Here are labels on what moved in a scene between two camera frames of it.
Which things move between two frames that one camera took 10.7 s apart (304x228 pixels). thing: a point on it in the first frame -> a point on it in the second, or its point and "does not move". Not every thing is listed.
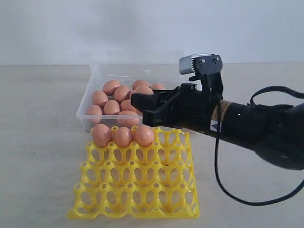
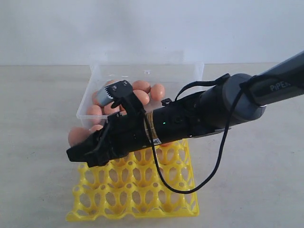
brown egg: [111, 108] does not move
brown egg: [138, 82] does not move
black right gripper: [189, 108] -> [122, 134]
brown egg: [94, 114] does not move
